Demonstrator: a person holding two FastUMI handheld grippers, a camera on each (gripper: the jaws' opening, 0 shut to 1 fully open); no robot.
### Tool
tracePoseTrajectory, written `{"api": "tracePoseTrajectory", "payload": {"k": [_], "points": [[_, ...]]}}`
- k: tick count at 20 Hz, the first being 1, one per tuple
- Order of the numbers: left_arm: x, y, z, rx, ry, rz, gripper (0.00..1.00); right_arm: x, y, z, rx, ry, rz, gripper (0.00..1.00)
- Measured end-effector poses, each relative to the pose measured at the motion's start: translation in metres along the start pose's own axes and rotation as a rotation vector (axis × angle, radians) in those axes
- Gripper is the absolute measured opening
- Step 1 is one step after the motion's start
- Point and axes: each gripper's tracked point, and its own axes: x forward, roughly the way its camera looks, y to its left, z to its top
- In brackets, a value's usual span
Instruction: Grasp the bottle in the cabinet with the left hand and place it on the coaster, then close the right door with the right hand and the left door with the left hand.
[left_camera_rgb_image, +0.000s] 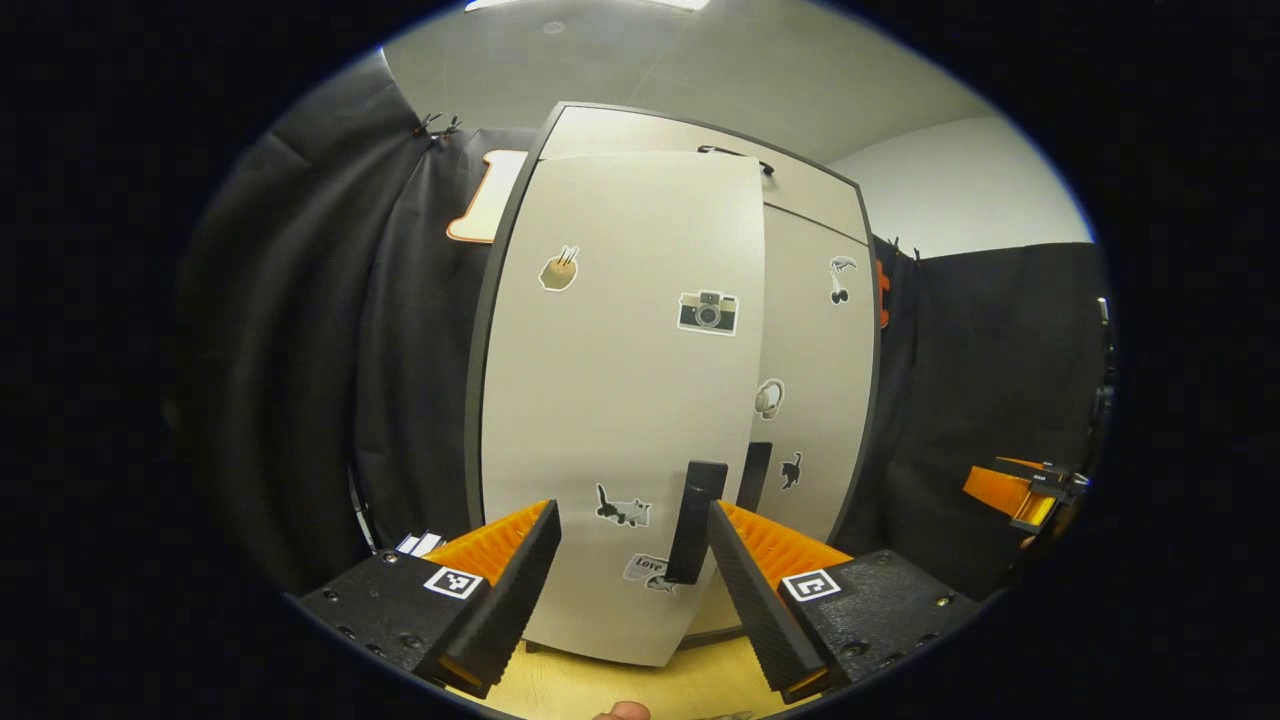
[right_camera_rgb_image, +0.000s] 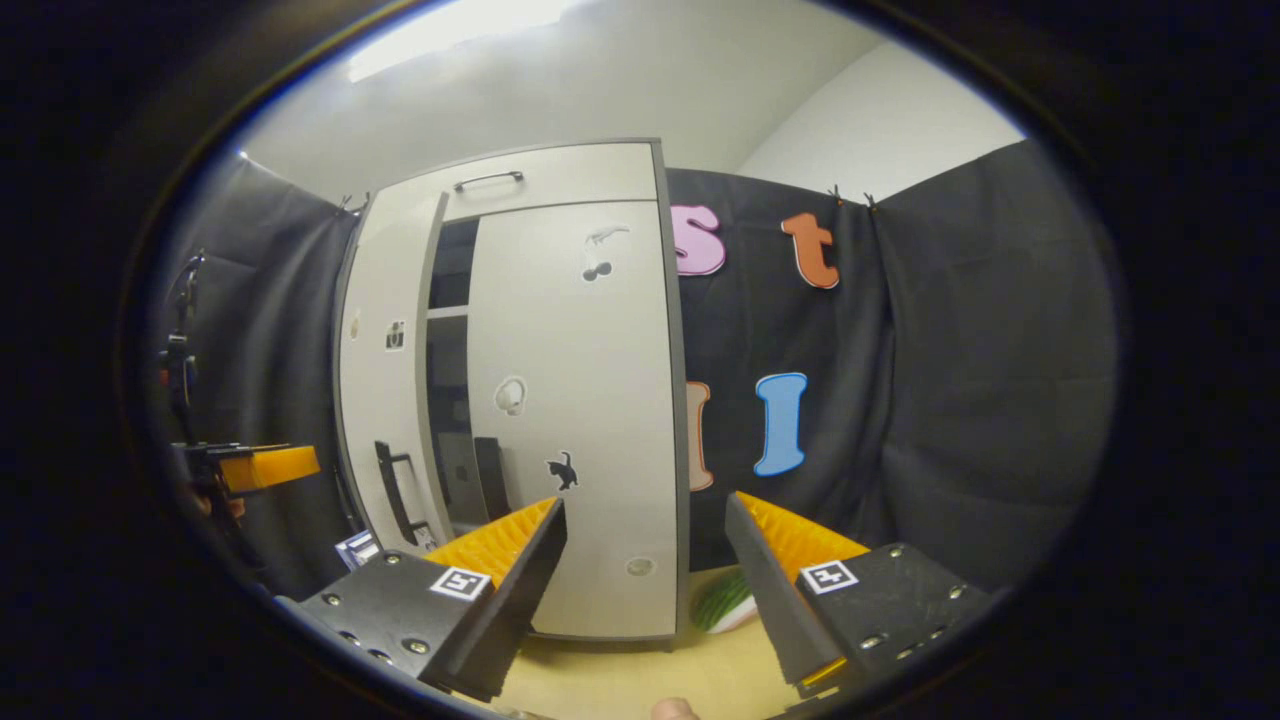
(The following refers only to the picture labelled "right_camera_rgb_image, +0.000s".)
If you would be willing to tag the black equipment stand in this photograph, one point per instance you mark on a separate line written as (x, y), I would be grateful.
(180, 350)

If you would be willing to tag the green striped coaster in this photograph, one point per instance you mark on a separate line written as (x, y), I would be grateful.
(722, 603)

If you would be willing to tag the white cabinet shelf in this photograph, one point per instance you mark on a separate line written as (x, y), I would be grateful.
(447, 312)

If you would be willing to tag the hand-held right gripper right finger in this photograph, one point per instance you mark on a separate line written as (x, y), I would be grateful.
(775, 610)

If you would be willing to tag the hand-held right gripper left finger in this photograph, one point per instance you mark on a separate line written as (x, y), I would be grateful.
(510, 610)

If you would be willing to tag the grey and white cabinet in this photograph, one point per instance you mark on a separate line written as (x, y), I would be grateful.
(680, 400)

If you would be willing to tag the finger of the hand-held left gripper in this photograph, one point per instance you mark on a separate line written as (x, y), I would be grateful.
(270, 468)

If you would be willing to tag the ceiling light panel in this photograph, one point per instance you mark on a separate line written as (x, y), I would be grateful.
(450, 30)

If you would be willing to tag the white cabinet door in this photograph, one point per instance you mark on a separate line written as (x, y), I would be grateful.
(385, 400)
(590, 350)

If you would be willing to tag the white drawer front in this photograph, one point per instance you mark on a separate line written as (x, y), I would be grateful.
(590, 175)

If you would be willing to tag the white book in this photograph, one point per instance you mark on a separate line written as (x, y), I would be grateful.
(358, 550)

